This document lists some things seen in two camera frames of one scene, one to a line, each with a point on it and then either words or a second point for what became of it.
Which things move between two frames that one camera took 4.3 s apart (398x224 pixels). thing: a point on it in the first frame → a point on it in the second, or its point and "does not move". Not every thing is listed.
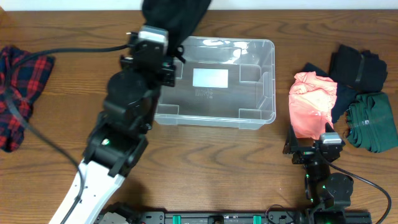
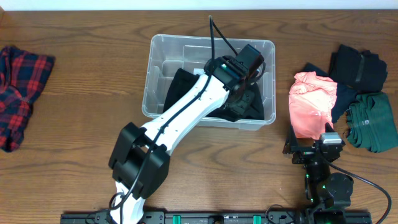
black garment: x=179 y=18 → x=181 y=81
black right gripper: x=305 y=153 does not move
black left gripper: x=148 y=64 → x=241 y=101
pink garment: x=311 y=99 does not move
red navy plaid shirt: x=27 y=82 does not move
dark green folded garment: x=371 y=124 does not move
